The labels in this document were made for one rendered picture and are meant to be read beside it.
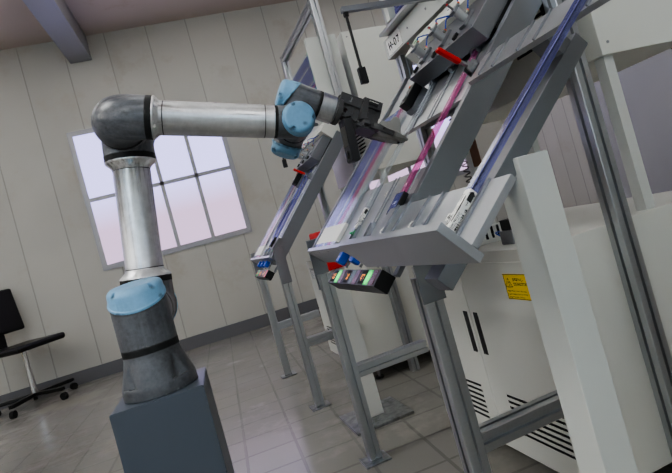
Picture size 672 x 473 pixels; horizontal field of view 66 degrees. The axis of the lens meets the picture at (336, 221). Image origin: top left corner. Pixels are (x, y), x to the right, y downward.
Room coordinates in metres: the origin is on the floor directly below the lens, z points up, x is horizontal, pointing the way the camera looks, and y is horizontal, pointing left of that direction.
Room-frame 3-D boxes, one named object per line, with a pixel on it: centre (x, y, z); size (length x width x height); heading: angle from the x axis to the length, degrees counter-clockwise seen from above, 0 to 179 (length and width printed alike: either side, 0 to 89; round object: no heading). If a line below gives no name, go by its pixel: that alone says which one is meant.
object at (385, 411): (2.10, 0.06, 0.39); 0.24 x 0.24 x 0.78; 17
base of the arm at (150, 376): (1.09, 0.45, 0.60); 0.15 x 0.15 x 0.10
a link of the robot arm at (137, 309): (1.10, 0.45, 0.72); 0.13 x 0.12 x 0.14; 13
